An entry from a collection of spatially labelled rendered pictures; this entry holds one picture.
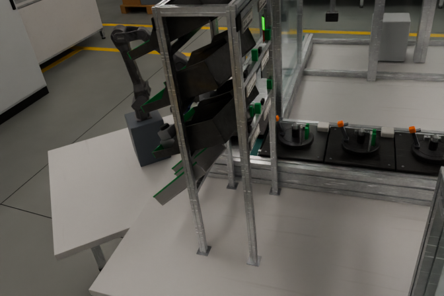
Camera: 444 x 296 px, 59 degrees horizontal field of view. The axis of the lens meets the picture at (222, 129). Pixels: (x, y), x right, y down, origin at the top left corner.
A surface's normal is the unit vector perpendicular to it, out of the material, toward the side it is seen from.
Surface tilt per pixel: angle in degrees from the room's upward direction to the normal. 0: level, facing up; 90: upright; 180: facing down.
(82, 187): 0
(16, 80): 90
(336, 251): 0
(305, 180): 90
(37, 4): 90
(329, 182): 90
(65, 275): 0
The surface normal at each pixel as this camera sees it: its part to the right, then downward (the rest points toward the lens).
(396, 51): -0.31, 0.54
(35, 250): -0.11, -0.84
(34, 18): 0.92, 0.12
